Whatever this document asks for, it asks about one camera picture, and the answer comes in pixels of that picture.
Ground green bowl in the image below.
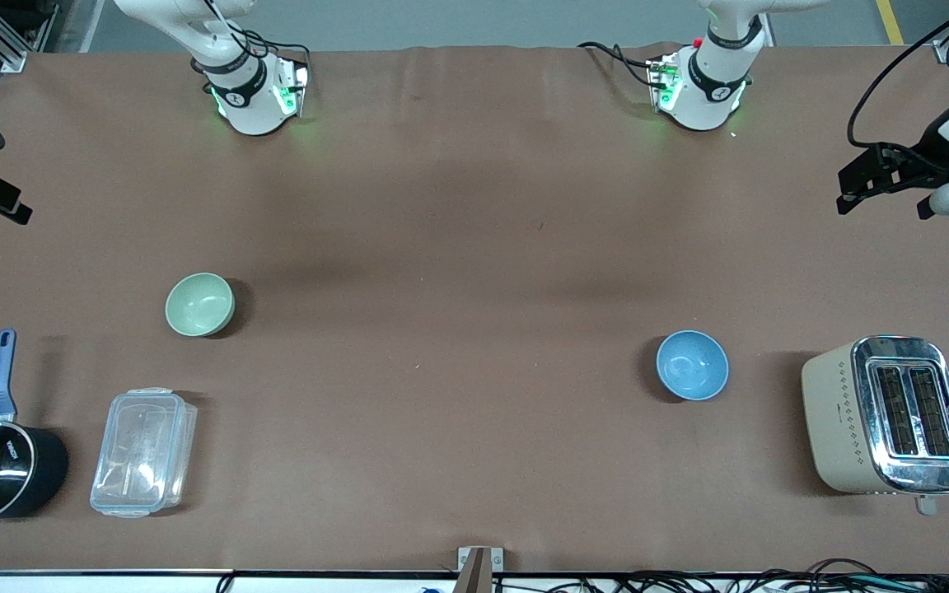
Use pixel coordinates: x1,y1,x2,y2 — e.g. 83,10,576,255
165,273,236,338

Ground blue bowl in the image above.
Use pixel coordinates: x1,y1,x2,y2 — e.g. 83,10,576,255
657,330,730,402

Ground left arm base connector plate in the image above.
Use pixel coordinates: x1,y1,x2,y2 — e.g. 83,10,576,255
647,56,683,114

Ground right arm base connector plate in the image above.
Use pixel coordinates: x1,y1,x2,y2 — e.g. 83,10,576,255
272,59,311,118

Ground beige chrome toaster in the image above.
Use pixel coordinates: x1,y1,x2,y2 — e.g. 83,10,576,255
801,335,949,517

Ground clear plastic lidded container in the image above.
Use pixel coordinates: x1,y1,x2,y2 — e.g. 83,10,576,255
90,387,199,519

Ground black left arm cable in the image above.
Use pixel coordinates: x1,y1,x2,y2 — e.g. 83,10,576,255
847,0,949,151

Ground black saucepan blue handle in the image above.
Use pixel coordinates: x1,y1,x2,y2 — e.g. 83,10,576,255
0,329,70,525

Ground black left base cable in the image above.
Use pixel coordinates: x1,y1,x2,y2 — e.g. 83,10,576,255
577,40,658,88

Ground metal table edge bracket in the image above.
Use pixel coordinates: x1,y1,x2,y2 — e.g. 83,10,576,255
456,546,505,593

